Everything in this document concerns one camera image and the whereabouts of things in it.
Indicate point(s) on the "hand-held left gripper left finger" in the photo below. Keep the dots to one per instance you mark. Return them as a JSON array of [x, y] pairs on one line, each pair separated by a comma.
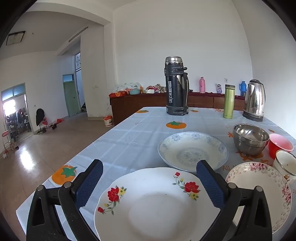
[[89, 183]]

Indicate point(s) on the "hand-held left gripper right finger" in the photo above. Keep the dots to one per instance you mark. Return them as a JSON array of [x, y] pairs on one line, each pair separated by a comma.
[[210, 185]]

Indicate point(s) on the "pink floral rimmed bowl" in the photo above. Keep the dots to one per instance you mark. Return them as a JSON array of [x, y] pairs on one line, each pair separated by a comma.
[[254, 176]]

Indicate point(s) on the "stainless steel bowl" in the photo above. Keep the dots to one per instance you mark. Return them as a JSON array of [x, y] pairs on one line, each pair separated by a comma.
[[249, 139]]

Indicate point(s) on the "white plate with red flowers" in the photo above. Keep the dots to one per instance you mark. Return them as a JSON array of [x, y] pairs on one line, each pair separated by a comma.
[[150, 208]]

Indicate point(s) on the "red plastic bowl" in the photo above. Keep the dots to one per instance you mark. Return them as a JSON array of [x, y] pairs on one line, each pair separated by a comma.
[[279, 143]]

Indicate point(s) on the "white plate with blue pattern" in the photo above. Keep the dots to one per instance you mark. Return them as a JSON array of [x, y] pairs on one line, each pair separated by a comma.
[[192, 153]]

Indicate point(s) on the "light blue persimmon tablecloth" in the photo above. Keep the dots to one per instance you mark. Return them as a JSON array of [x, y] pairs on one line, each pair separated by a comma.
[[129, 139]]

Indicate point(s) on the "white plastic bucket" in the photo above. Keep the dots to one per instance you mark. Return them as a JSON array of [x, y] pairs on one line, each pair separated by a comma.
[[108, 121]]

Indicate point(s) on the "red plastic bag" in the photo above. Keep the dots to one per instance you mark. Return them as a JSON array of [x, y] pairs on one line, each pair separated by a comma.
[[60, 120]]

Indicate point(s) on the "chair with black jacket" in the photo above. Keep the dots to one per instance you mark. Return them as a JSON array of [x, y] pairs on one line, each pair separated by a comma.
[[39, 115]]

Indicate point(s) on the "green door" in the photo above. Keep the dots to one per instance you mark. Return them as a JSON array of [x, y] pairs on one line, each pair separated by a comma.
[[71, 99]]

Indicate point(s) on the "green thermos bottle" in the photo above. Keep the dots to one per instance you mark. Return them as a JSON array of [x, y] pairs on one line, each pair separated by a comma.
[[229, 102]]

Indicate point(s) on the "orange cardboard box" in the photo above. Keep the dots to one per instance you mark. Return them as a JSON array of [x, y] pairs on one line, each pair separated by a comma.
[[117, 94]]

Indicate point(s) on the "red folding chair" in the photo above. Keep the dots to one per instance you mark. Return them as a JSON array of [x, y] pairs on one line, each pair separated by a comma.
[[6, 139]]

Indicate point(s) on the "parked motorbike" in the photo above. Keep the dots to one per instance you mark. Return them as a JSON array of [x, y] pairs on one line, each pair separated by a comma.
[[13, 125]]

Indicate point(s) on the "stainless steel electric kettle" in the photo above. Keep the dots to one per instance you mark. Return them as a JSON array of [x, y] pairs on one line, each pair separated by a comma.
[[254, 99]]

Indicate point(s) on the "white plastic packet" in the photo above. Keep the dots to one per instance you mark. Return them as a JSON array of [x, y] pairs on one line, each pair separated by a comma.
[[219, 89]]

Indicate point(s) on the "large black thermos flask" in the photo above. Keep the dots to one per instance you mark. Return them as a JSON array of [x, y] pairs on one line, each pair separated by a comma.
[[175, 92]]

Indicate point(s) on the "pink thermos flask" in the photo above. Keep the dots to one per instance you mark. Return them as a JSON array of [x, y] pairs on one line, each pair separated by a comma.
[[202, 85]]

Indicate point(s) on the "blue thermos flask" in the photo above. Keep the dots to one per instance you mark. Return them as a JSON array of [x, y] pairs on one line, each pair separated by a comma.
[[242, 89]]

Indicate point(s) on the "teal plastic basin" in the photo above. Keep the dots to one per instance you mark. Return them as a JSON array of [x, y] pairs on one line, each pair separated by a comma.
[[134, 92]]

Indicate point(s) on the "brown wooden cabinet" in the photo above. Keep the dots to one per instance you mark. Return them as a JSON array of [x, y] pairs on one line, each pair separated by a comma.
[[150, 100]]

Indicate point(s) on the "mesh food cover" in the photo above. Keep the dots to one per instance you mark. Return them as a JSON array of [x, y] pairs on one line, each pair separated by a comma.
[[126, 86]]

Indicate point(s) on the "small white box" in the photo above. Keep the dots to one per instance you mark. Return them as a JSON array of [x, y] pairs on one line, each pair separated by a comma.
[[149, 91]]

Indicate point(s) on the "colourful folded cloth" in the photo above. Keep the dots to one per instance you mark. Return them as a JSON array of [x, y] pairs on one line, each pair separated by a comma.
[[158, 88]]

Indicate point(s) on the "fluorescent tube lamp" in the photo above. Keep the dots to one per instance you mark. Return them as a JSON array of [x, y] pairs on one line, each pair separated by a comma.
[[78, 34]]

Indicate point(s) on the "framed wall picture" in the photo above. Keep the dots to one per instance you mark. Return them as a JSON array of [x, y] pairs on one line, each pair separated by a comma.
[[15, 38]]

